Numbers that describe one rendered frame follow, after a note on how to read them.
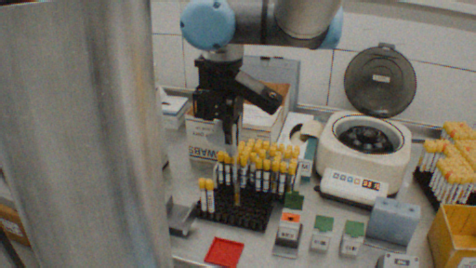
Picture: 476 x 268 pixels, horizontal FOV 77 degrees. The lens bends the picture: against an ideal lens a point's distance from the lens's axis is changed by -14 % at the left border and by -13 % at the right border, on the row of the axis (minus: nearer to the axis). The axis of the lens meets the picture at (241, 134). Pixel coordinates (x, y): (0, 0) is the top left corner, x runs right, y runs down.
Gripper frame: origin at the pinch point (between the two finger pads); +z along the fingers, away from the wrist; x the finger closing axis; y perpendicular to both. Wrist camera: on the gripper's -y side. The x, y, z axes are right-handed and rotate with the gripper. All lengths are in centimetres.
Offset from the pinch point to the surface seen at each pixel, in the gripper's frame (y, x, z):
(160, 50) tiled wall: 45, -51, -2
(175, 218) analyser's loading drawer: 11.0, 9.5, 13.9
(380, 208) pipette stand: -31.7, 1.0, 7.8
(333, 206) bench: -22.5, -8.5, 17.8
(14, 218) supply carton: 130, -16, 81
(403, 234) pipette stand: -38.1, 1.9, 13.1
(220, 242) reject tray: 0.3, 9.9, 17.7
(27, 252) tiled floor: 129, -13, 106
